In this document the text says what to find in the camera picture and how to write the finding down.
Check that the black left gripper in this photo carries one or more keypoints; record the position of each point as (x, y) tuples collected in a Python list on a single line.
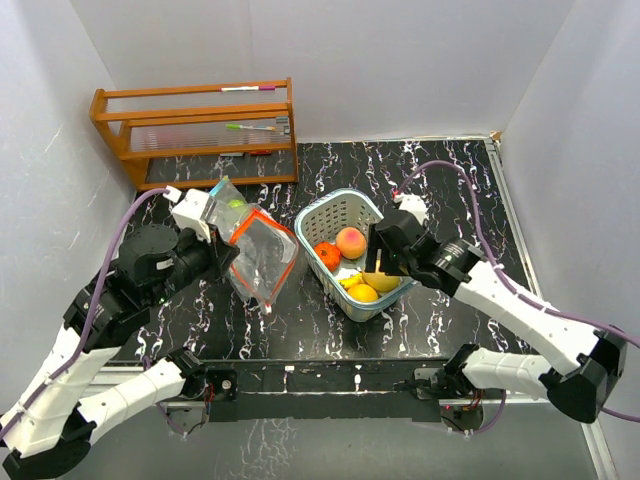
[(220, 252)]

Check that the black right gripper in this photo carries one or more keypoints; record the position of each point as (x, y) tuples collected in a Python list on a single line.
[(375, 244)]

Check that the pink orange peach fruit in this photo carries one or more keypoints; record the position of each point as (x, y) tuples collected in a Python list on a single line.
[(351, 243)]

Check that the orange pumpkin toy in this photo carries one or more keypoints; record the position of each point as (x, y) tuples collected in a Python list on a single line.
[(329, 255)]

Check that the yellow lemon fruit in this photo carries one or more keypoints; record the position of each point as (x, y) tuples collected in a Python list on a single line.
[(363, 293)]

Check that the blue zipper clear bag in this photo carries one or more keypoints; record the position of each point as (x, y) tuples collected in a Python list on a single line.
[(220, 215)]

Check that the red zipper clear bag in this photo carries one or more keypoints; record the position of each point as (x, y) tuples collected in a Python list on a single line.
[(267, 254)]

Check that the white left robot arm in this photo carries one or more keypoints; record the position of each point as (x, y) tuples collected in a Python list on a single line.
[(52, 427)]

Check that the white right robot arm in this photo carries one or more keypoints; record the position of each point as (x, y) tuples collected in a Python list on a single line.
[(574, 366)]

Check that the yellow banana toy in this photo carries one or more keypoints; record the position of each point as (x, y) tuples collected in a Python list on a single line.
[(348, 283)]

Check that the light blue plastic basket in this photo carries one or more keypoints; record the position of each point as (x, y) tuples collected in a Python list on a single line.
[(321, 221)]

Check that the green capped marker pen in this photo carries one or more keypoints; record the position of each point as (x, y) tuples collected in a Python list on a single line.
[(250, 127)]

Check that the wooden shelf rack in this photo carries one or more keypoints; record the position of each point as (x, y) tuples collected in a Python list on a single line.
[(144, 126)]

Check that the pink white marker pen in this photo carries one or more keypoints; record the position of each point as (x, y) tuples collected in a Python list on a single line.
[(248, 88)]

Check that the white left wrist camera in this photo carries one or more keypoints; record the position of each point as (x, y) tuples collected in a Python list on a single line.
[(190, 210)]

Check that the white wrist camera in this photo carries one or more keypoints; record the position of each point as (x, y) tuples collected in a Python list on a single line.
[(190, 210), (412, 204)]

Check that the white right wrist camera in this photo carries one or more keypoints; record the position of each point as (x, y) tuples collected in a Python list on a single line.
[(412, 204)]

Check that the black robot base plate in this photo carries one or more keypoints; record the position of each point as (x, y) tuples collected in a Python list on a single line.
[(237, 390)]

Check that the aluminium frame rail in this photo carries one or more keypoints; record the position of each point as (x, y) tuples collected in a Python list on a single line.
[(532, 260)]

